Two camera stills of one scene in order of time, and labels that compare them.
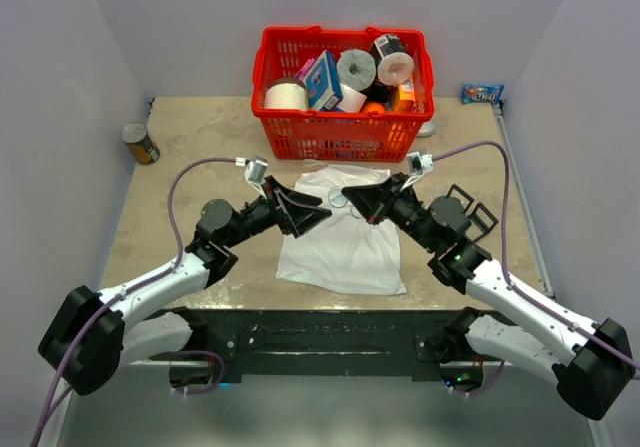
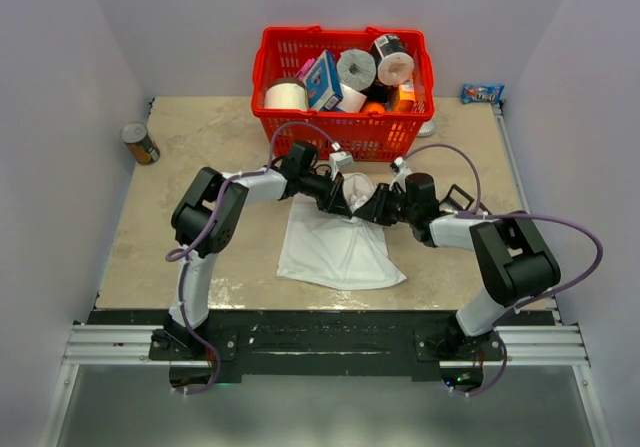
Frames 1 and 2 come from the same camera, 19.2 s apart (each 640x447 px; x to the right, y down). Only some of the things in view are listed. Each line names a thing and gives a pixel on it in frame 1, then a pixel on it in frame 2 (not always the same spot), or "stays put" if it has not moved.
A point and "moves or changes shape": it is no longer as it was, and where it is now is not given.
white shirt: x=343 y=251 moves or changes shape
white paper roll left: x=286 y=93 stays put
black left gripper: x=296 y=219 to x=334 y=198
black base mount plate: x=326 y=343 stays put
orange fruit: x=374 y=107 stays put
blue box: x=323 y=84 stays put
